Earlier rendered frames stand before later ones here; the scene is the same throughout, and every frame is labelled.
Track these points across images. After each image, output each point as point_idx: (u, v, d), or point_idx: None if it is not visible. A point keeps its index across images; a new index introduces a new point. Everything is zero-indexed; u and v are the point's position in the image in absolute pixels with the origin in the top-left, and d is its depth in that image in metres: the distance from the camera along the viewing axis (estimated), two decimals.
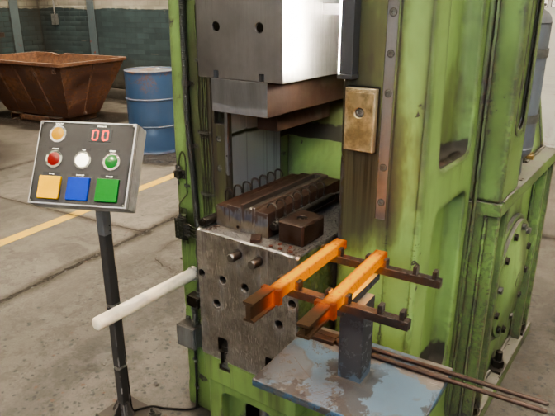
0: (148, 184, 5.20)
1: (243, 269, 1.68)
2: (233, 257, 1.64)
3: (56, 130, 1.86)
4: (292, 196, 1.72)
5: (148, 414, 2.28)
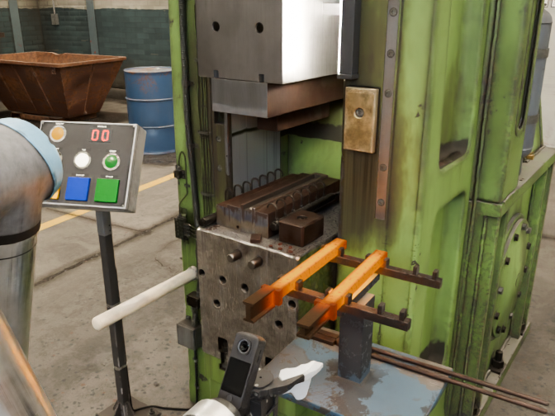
0: (148, 184, 5.20)
1: (243, 269, 1.68)
2: (233, 257, 1.64)
3: (56, 130, 1.86)
4: (292, 196, 1.72)
5: (148, 414, 2.28)
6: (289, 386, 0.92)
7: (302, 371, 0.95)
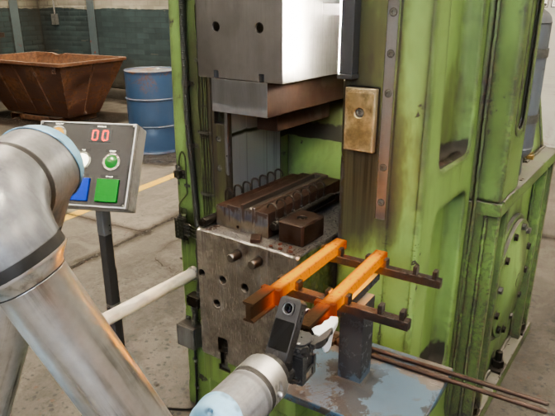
0: (148, 184, 5.20)
1: (243, 269, 1.68)
2: (233, 257, 1.64)
3: (56, 130, 1.86)
4: (292, 196, 1.72)
5: None
6: (325, 339, 1.05)
7: (329, 325, 1.08)
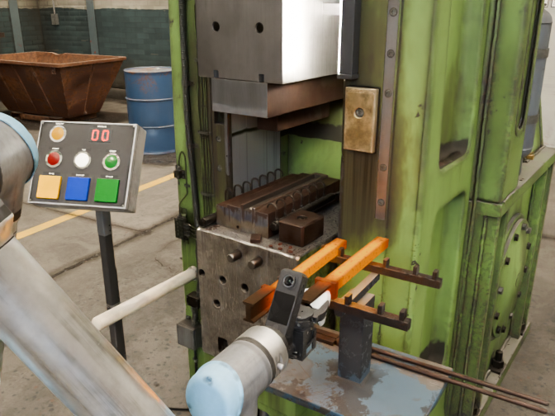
0: (148, 184, 5.20)
1: (243, 269, 1.68)
2: (233, 257, 1.64)
3: (56, 130, 1.86)
4: (292, 196, 1.72)
5: None
6: (324, 312, 1.04)
7: (324, 298, 1.08)
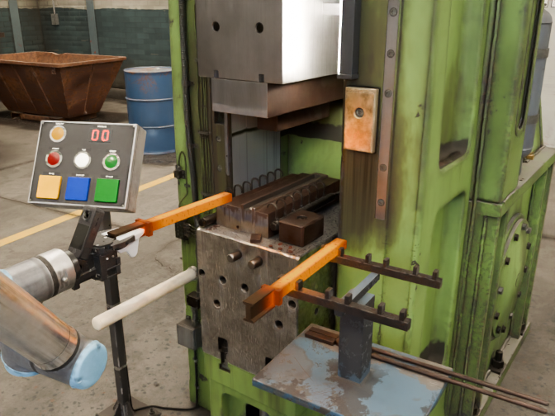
0: (148, 184, 5.20)
1: (243, 269, 1.68)
2: (233, 257, 1.64)
3: (56, 130, 1.86)
4: (292, 196, 1.72)
5: (148, 414, 2.28)
6: (126, 243, 1.27)
7: (132, 233, 1.30)
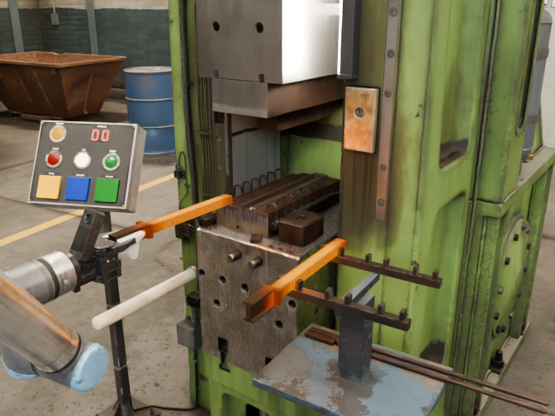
0: (148, 184, 5.20)
1: (243, 269, 1.68)
2: (233, 257, 1.64)
3: (56, 130, 1.86)
4: (292, 196, 1.72)
5: (148, 414, 2.28)
6: (127, 245, 1.27)
7: (133, 235, 1.30)
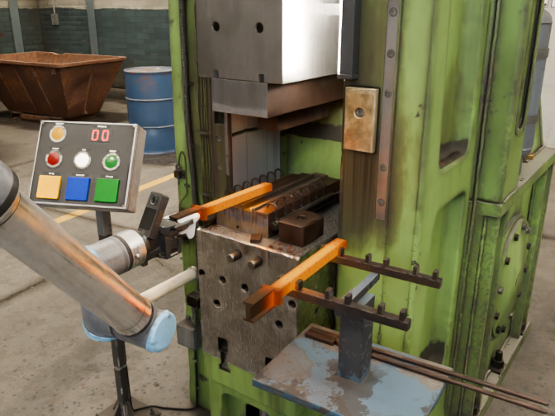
0: (148, 184, 5.20)
1: (243, 269, 1.68)
2: (233, 257, 1.64)
3: (56, 130, 1.86)
4: (292, 196, 1.72)
5: (148, 414, 2.28)
6: (187, 225, 1.42)
7: (191, 217, 1.45)
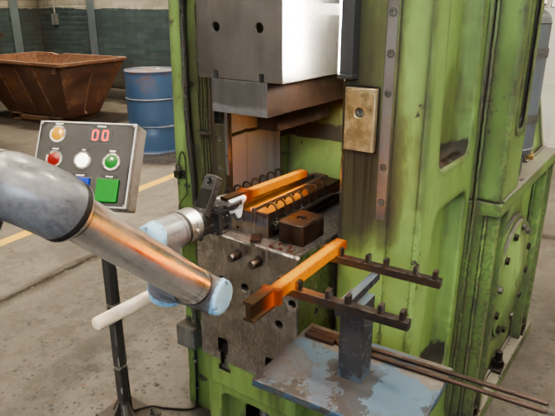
0: (148, 184, 5.20)
1: (243, 269, 1.68)
2: (233, 257, 1.64)
3: (56, 130, 1.86)
4: (292, 196, 1.72)
5: (148, 414, 2.28)
6: (237, 205, 1.57)
7: (239, 198, 1.60)
